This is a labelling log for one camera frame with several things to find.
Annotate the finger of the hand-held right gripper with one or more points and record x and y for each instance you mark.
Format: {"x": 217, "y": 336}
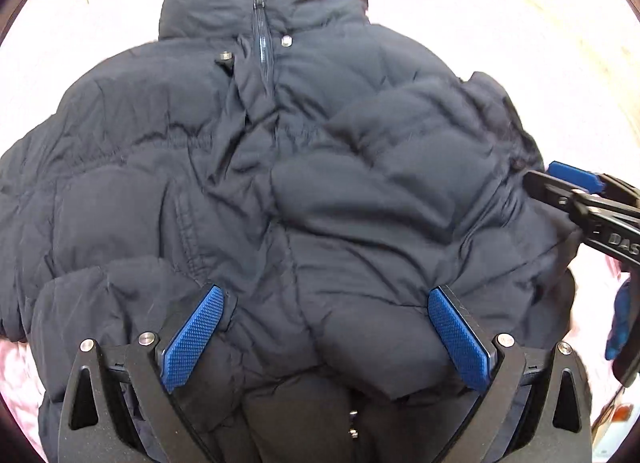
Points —
{"x": 620, "y": 328}
{"x": 585, "y": 208}

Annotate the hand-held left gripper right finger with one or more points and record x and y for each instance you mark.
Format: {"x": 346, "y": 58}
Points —
{"x": 460, "y": 338}

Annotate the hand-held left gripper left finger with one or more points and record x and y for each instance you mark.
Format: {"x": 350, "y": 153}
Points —
{"x": 192, "y": 338}

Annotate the dark navy puffer jacket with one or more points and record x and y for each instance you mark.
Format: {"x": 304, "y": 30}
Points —
{"x": 300, "y": 143}

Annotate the pink bed sheet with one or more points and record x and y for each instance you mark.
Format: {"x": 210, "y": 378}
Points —
{"x": 17, "y": 383}

